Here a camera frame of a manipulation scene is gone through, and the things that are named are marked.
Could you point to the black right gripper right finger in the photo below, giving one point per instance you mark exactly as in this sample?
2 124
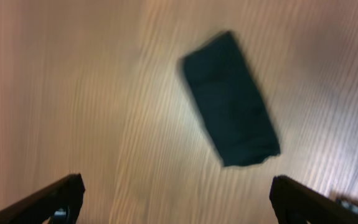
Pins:
296 203

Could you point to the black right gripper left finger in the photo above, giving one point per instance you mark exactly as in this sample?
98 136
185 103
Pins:
59 202

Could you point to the black cloth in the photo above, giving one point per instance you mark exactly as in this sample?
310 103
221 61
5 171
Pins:
229 102

